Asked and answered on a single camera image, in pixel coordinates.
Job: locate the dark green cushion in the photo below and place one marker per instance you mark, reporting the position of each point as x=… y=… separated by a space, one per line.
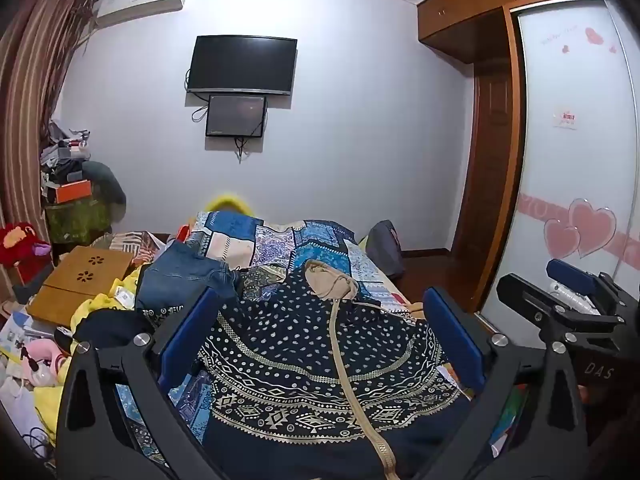
x=107 y=185

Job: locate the navy patterned zip jacket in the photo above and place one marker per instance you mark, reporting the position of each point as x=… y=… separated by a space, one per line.
x=300 y=360

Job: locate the pink plush toy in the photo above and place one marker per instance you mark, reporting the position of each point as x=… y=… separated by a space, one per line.
x=42 y=355

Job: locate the wooden wardrobe cabinet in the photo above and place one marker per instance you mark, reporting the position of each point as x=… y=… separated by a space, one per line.
x=465 y=15

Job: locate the yellow pillow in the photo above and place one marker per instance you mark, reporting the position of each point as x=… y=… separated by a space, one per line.
x=225 y=204

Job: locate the black garment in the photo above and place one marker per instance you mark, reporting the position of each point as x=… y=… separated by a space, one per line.
x=110 y=327

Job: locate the white air conditioner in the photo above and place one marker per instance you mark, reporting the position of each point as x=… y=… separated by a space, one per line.
x=135 y=2

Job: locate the bamboo lap table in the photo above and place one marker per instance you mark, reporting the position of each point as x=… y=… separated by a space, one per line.
x=75 y=285

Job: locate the red door sticker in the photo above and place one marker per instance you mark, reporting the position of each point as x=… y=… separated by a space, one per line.
x=566 y=119

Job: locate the blue patchwork blanket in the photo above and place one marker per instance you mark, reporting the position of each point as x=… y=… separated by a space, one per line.
x=320 y=240

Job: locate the brown striped curtain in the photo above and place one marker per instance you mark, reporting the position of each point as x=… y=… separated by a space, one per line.
x=30 y=110

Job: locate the small wall monitor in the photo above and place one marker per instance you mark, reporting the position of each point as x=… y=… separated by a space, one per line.
x=236 y=116

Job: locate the orange box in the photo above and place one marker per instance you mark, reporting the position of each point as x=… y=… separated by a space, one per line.
x=72 y=191

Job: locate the blue denim jeans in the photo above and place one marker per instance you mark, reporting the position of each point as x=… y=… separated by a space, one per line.
x=180 y=275

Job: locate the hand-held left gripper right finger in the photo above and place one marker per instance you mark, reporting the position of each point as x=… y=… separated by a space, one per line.
x=455 y=340

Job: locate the grey bag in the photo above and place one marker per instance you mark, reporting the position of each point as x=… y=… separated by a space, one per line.
x=385 y=247

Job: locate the white plastic bag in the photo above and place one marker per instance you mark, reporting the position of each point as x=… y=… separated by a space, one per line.
x=20 y=410

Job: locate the red plush toy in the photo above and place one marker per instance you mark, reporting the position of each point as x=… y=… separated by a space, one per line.
x=17 y=242

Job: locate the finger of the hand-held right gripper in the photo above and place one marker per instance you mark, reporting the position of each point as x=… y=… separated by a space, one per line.
x=570 y=274
x=525 y=295

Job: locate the large wall television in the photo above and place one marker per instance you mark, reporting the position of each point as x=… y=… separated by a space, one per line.
x=241 y=64

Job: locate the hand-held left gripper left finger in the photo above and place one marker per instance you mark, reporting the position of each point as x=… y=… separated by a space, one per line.
x=187 y=340

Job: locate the pile of clutter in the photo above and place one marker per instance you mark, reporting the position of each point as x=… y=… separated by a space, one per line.
x=62 y=155

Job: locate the yellow cloth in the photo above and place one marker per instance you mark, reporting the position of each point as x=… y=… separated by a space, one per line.
x=97 y=305

